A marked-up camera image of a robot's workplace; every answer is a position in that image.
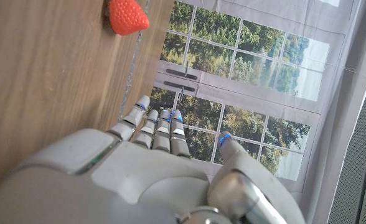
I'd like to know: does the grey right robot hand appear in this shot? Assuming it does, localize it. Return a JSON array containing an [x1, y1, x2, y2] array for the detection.
[[0, 95, 307, 224]]

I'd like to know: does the red toy strawberry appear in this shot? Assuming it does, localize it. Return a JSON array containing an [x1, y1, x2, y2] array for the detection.
[[108, 0, 151, 36]]

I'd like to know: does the printed window backdrop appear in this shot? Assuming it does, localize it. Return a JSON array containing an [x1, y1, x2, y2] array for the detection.
[[148, 0, 366, 224]]

